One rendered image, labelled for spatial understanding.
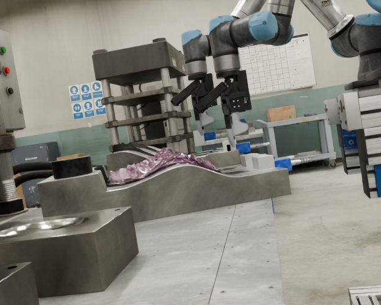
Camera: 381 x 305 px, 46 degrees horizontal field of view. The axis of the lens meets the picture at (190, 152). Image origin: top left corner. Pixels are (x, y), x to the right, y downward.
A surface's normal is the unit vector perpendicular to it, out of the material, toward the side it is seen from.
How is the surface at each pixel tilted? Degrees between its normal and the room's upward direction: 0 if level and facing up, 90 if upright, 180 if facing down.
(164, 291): 0
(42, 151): 90
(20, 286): 90
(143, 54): 90
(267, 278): 0
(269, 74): 90
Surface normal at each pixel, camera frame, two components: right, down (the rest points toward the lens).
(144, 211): 0.14, 0.03
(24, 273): 0.98, -0.15
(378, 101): -0.21, 0.08
